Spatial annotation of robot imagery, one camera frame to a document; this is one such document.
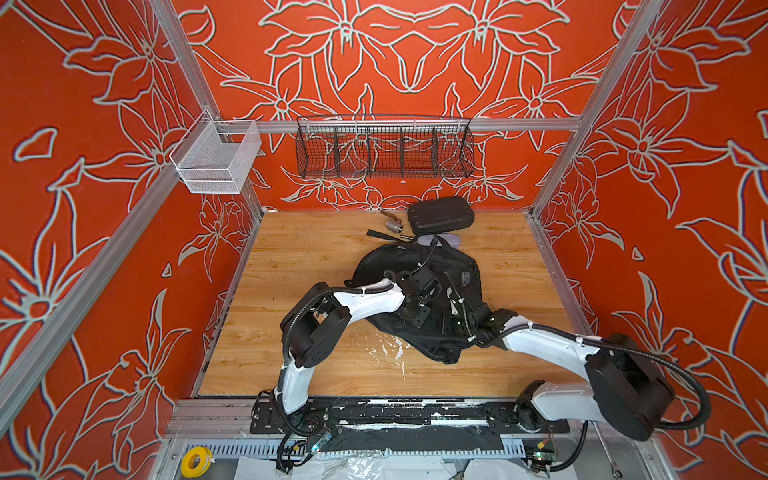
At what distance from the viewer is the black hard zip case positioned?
1.10 meters

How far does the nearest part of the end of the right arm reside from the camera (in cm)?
62

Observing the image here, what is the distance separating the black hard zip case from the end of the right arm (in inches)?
18.2
